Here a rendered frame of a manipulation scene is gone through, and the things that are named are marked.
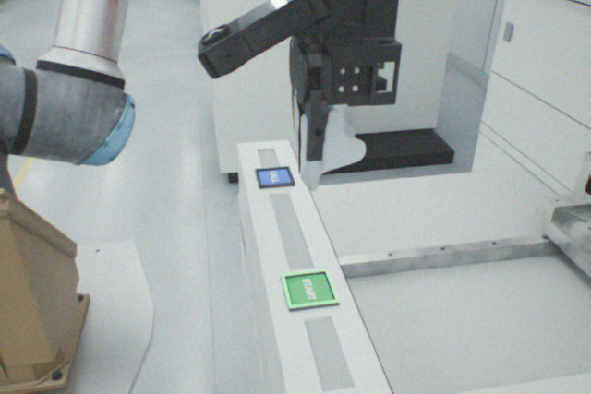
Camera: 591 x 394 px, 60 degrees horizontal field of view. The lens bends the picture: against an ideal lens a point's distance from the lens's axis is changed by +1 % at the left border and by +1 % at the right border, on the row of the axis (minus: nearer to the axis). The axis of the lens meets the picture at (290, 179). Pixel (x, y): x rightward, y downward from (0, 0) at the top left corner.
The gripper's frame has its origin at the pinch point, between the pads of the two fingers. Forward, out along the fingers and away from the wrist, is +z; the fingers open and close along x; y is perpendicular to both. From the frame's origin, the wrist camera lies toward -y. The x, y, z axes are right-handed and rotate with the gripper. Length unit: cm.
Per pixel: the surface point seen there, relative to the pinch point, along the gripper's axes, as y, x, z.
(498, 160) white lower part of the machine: 59, 56, 32
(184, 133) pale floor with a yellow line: -23, 262, 111
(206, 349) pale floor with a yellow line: -16, 82, 111
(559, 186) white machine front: 59, 35, 27
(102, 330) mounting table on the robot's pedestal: -25.5, 12.6, 28.7
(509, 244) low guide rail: 37.6, 17.2, 25.7
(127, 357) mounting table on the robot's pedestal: -21.7, 7.2, 28.7
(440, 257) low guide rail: 25.8, 17.0, 26.6
